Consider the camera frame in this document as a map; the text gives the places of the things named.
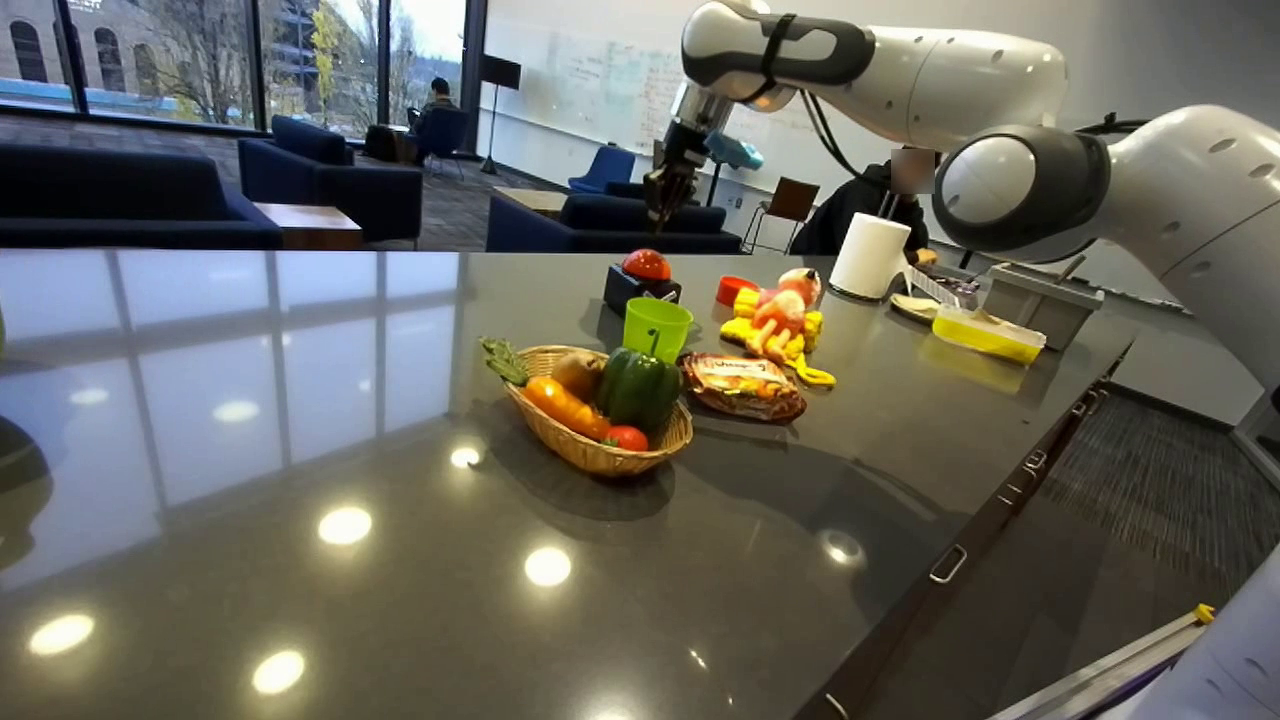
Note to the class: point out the small red toy block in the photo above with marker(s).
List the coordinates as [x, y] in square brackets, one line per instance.
[734, 286]

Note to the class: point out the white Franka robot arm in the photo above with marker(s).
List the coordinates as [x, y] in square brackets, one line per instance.
[1066, 135]

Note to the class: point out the bright blue chair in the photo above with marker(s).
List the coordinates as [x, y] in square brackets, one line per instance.
[607, 165]

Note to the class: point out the green toy bell pepper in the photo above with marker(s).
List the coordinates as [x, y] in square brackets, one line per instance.
[637, 385]

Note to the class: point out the distant seated person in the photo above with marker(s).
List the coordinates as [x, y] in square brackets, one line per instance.
[438, 119]

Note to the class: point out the yellow sponge in clear tray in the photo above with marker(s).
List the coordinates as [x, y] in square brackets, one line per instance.
[991, 333]

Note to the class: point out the wooden coffee table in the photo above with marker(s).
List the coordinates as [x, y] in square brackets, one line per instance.
[311, 220]

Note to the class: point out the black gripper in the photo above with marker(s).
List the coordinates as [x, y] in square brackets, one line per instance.
[680, 150]

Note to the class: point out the long dark blue sofa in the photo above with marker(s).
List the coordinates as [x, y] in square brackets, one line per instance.
[115, 192]

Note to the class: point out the white rod with yellow tip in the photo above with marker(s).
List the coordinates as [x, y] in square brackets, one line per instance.
[1105, 660]

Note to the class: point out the small red toy tomato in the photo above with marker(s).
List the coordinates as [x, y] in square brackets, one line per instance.
[626, 433]

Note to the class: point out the low dark blue sofa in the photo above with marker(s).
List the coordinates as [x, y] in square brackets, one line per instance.
[607, 224]

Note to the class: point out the small white flat object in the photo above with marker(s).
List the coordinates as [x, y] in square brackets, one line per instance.
[915, 304]

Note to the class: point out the green plastic cup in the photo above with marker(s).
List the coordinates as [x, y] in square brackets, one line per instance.
[657, 328]

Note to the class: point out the dark blue armchair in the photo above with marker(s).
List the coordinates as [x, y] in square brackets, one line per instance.
[325, 175]

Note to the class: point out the brown wooden chair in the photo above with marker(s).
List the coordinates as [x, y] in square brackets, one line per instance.
[789, 202]

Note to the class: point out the wall whiteboard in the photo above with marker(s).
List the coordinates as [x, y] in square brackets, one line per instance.
[586, 95]

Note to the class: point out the white paper sheet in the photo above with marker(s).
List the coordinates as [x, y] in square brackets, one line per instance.
[1223, 660]

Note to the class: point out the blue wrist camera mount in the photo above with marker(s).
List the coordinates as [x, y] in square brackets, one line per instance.
[738, 150]

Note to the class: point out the yellow orange plush toy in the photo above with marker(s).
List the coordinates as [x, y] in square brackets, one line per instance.
[779, 321]

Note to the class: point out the white paper towel roll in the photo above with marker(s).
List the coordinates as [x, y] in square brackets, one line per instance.
[868, 255]

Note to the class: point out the seated person in black jacket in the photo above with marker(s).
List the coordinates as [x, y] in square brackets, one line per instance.
[866, 204]

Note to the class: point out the orange toy carrot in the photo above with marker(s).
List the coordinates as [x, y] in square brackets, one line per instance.
[563, 400]

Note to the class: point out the woven wicker basket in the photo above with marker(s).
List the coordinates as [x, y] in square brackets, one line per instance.
[586, 444]

